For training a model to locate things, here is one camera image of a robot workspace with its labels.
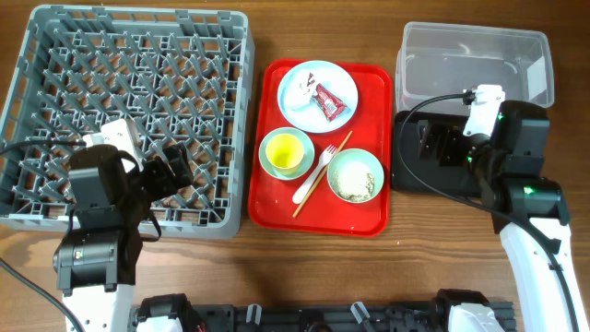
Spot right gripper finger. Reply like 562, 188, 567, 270
418, 120, 443, 160
437, 129, 461, 167

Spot red snack wrapper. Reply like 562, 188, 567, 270
307, 73, 347, 122

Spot rice and peanut shells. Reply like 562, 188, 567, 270
331, 161, 375, 202

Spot yellow plastic cup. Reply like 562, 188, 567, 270
265, 134, 304, 175

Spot white napkin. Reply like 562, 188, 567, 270
297, 72, 315, 100

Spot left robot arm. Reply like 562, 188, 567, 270
53, 144, 194, 331

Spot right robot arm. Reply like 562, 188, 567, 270
397, 97, 589, 331

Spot grey dishwasher rack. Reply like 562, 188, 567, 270
1, 5, 255, 239

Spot black tray bin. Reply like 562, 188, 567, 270
391, 111, 507, 198

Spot clear plastic bin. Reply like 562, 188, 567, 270
395, 21, 555, 114

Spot wooden chopstick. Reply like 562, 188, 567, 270
292, 131, 353, 218

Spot white plastic fork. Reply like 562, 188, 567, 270
292, 145, 337, 204

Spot red plastic tray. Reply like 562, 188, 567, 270
248, 59, 393, 237

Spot light blue plate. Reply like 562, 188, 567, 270
277, 60, 359, 134

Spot mint green saucer bowl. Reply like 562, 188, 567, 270
259, 127, 315, 181

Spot right black cable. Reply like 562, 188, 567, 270
396, 91, 580, 332

